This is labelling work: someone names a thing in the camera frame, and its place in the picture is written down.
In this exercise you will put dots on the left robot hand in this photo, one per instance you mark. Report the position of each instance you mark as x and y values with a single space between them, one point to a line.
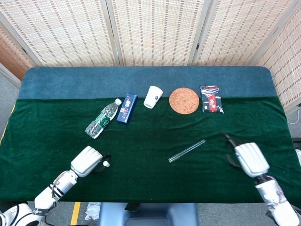
85 161

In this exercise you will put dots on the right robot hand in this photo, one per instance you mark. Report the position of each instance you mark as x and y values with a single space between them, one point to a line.
250 160

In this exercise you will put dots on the small white stopper cap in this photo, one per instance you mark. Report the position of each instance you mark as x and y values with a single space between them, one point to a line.
106 163

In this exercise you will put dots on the clear glass test tube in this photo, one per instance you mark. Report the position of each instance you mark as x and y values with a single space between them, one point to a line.
187 151

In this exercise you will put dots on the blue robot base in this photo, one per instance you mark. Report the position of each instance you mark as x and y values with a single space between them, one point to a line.
150 215

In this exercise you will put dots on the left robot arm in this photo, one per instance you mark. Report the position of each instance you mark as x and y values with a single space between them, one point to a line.
49 195

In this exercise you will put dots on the clear green-labelled water bottle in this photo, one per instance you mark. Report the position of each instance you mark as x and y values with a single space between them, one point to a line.
101 120

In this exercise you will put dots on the crumpled white cloth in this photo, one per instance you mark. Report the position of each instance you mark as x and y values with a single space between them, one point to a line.
91 210

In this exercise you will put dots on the blue floral cardboard box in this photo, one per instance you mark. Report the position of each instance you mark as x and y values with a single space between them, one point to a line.
127 109

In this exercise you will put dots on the green velvet table cloth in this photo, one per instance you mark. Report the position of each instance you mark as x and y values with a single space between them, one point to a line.
150 183

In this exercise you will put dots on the black and red snack packet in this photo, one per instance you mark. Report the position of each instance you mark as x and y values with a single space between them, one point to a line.
211 100

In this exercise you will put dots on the blue table cover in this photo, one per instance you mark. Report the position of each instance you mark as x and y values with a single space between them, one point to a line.
94 80

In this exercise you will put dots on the round woven rattan coaster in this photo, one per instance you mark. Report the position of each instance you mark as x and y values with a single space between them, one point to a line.
184 100

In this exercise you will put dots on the white paper cup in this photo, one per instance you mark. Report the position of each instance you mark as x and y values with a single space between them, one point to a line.
152 96

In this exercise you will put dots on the woven bamboo folding screen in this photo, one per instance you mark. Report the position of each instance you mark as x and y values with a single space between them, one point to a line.
155 30

